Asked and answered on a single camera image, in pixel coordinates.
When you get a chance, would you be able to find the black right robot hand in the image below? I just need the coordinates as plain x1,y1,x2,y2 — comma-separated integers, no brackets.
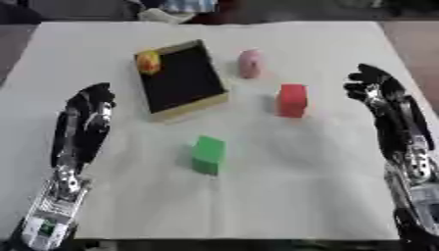
343,63,438,165

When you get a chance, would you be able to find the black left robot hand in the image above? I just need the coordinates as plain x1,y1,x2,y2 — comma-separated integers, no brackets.
49,81,119,175

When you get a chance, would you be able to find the tan box with black inside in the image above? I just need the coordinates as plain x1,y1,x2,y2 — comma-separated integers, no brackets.
131,38,232,124

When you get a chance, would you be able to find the yellow and red toy fruit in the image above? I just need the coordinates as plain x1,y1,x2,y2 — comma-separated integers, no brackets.
135,49,164,75

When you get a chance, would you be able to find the red block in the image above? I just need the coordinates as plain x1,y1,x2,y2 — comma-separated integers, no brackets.
274,83,311,119

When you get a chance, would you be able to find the green block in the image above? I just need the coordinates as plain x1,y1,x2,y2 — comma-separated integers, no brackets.
190,134,226,176

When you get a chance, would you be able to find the pink soft toy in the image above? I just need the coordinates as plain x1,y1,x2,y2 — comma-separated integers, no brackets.
236,48,267,79

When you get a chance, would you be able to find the person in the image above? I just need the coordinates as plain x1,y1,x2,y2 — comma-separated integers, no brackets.
124,0,230,25

